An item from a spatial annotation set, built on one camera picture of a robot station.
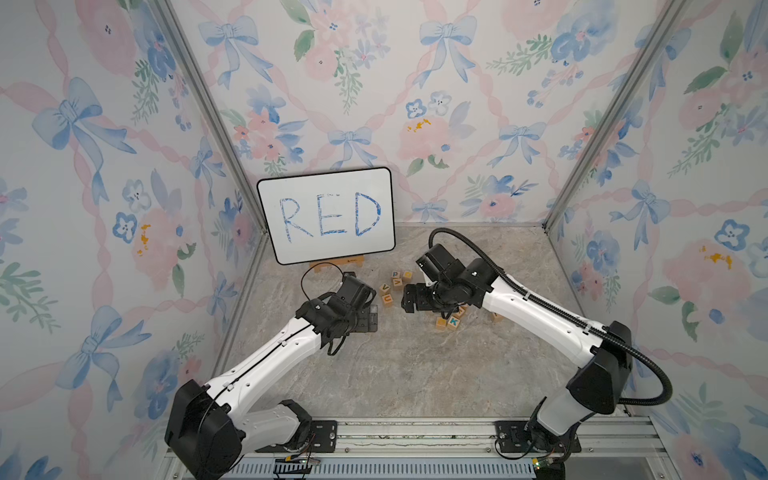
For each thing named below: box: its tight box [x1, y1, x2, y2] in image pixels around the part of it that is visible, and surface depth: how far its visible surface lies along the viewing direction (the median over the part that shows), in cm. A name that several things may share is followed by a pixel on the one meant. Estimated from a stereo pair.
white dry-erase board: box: [257, 167, 396, 265], surface depth 99 cm
